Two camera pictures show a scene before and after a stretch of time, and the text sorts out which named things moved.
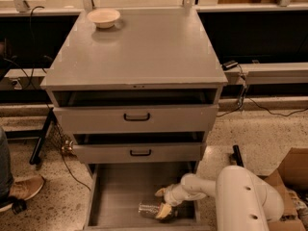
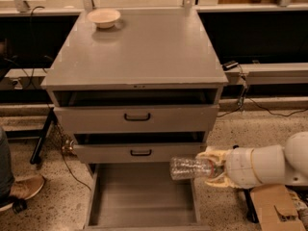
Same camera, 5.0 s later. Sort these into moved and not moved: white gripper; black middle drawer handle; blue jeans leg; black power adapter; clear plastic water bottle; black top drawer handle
Moved: white gripper; clear plastic water bottle
Not moved: black power adapter; black top drawer handle; blue jeans leg; black middle drawer handle
